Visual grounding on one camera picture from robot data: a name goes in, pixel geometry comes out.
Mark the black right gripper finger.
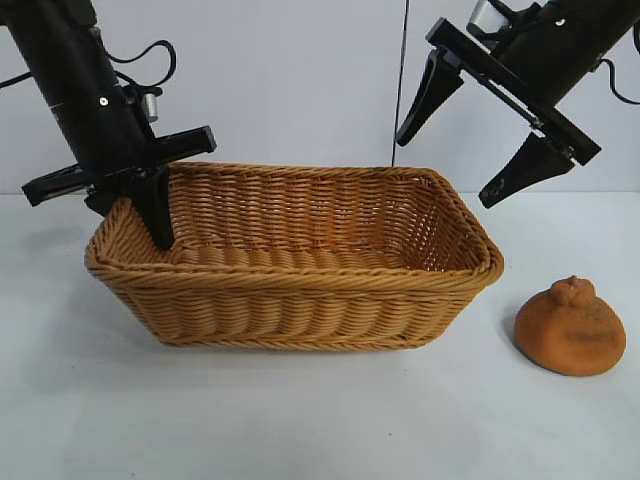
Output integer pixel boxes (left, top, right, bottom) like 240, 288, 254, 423
478, 132, 574, 210
394, 47, 465, 147

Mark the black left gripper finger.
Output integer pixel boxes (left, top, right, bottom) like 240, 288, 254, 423
83, 187, 124, 219
130, 167, 175, 252

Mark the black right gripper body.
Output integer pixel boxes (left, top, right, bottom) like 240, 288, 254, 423
424, 0, 612, 166

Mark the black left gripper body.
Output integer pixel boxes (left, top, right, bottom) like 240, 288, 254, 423
21, 87, 217, 208

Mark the bumpy orange fruit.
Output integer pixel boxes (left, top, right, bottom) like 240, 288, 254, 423
514, 274, 628, 377

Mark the tan woven wicker basket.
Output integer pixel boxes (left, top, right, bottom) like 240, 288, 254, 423
84, 160, 505, 355

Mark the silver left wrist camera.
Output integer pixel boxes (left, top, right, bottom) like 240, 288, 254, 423
123, 84, 164, 124

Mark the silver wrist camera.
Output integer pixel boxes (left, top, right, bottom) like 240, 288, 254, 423
469, 0, 509, 39
123, 84, 164, 124

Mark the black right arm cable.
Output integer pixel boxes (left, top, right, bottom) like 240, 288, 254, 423
597, 57, 640, 106

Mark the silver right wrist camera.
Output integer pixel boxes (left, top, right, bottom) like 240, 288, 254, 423
469, 0, 509, 39

